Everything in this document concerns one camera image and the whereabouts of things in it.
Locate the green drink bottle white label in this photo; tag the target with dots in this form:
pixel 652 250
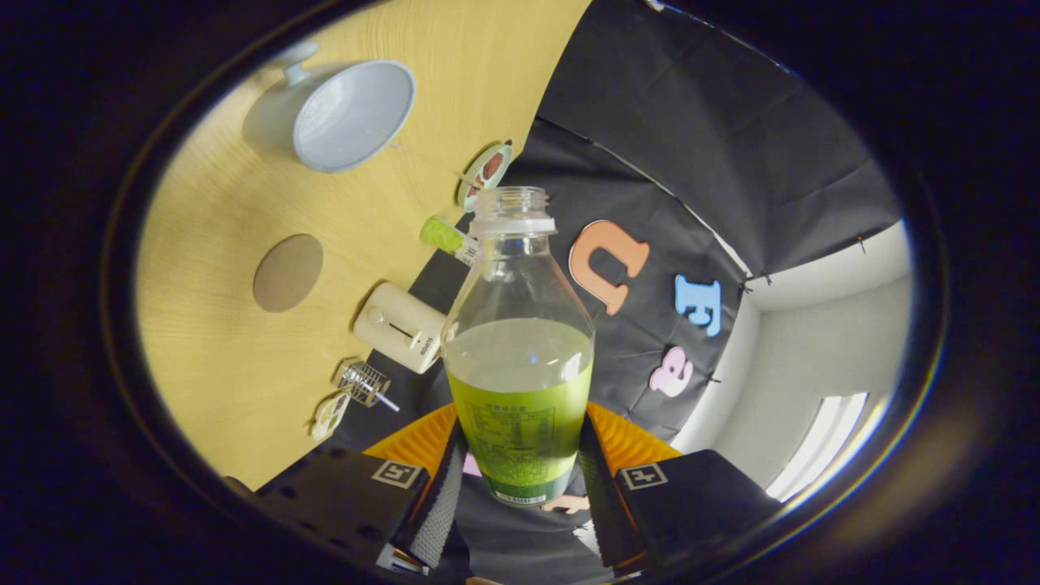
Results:
pixel 443 234

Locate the ceiling light panel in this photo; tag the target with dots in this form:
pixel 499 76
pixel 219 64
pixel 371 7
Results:
pixel 816 447

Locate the clear juice bottle green label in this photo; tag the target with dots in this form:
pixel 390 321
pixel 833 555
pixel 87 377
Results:
pixel 520 406

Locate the wooden table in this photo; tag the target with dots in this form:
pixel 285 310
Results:
pixel 227 366

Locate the round brown coaster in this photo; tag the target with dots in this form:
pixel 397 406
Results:
pixel 288 273

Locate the white toaster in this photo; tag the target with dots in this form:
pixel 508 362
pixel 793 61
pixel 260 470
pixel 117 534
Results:
pixel 398 325

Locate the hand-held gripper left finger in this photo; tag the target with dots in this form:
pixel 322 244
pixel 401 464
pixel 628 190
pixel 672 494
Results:
pixel 439 512

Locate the white divided dish with seeds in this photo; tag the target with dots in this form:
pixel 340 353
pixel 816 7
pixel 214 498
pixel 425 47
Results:
pixel 329 416

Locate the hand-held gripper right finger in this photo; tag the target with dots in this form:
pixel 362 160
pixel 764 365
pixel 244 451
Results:
pixel 601 512

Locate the pale green plate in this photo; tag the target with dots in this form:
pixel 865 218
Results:
pixel 474 200

